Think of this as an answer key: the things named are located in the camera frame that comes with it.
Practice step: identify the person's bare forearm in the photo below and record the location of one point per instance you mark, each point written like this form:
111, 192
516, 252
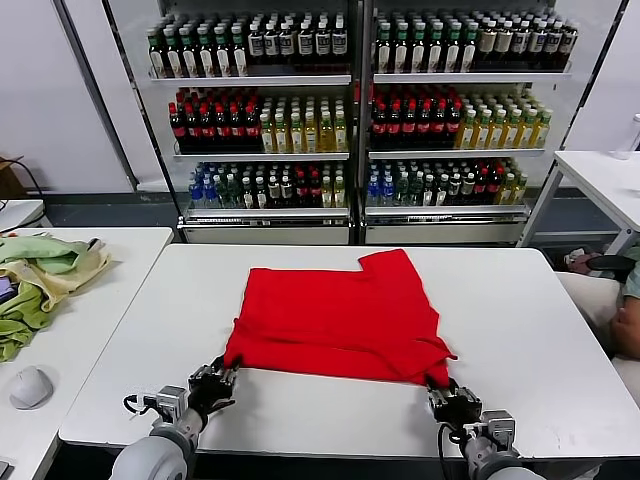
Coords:
627, 330

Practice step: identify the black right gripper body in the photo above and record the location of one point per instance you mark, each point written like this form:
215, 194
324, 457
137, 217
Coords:
457, 405

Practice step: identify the small blue water bottle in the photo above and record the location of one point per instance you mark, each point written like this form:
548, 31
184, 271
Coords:
373, 192
208, 195
387, 192
195, 195

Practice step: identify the small red cap cola bottle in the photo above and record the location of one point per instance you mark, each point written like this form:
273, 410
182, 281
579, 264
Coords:
301, 192
494, 186
481, 186
315, 192

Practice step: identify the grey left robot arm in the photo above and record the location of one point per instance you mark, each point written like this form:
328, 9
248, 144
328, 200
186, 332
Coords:
155, 450

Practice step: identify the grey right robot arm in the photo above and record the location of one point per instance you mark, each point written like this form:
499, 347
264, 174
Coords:
495, 460

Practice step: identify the small purple dark object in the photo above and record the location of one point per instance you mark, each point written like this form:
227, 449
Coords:
6, 290

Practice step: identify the black chair armrest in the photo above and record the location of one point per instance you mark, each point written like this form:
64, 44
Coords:
610, 262

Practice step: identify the white computer mouse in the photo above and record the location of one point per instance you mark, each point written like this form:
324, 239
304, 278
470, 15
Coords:
30, 387

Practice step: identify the red t-shirt with bear print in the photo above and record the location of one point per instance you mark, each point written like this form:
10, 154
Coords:
340, 310

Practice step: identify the small yellow juice bottle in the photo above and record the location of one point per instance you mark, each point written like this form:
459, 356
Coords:
506, 190
327, 195
520, 189
339, 195

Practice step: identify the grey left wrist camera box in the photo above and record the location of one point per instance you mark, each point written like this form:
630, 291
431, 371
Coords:
170, 400

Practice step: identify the beige label dark bottle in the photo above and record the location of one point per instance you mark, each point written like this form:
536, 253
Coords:
503, 45
566, 46
551, 46
520, 45
486, 45
536, 46

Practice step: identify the white cap dark tea bottle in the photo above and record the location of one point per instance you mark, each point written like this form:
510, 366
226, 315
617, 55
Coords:
339, 45
305, 46
287, 46
255, 47
271, 47
322, 46

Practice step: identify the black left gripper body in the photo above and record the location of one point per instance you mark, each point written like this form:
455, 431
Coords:
212, 392

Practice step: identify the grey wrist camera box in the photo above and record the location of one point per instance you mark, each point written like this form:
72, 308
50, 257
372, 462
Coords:
170, 400
500, 425

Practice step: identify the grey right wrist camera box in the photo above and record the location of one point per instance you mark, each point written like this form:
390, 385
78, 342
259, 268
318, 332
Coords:
500, 425

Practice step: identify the small white cap dark bottle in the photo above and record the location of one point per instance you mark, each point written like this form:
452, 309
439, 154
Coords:
454, 189
467, 187
247, 196
273, 192
260, 196
428, 192
286, 192
442, 191

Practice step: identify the green cap white label bottle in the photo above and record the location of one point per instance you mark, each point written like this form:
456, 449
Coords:
190, 60
240, 60
452, 55
223, 60
418, 55
469, 55
206, 60
435, 55
383, 55
400, 55
157, 60
174, 60

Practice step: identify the olive green garment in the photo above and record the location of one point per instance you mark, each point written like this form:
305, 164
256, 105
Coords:
20, 320

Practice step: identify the light green garment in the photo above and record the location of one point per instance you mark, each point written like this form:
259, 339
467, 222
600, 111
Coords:
45, 252

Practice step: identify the brown cardboard box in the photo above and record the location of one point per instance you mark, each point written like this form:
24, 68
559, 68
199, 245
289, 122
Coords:
7, 177

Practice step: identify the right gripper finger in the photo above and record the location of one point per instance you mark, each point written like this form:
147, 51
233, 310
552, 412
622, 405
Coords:
455, 387
435, 387

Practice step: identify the white beverage shelf unit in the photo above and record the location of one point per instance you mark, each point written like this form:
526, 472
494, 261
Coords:
445, 232
265, 234

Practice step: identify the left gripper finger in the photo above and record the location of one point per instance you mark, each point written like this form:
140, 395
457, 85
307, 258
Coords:
210, 369
232, 372

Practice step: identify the white side table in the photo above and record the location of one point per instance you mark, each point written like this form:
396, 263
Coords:
600, 180

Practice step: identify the small green tinted water bottle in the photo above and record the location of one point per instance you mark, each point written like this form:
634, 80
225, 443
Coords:
415, 190
221, 194
401, 190
234, 194

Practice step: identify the green and yellow cloth pile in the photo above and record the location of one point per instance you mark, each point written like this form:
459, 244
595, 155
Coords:
65, 280

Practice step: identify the black flat device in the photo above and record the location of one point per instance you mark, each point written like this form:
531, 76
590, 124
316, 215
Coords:
4, 470

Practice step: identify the person's beige trouser leg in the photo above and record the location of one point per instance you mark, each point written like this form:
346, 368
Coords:
587, 300

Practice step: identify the pink clothes pile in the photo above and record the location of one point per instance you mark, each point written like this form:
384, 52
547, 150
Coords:
577, 257

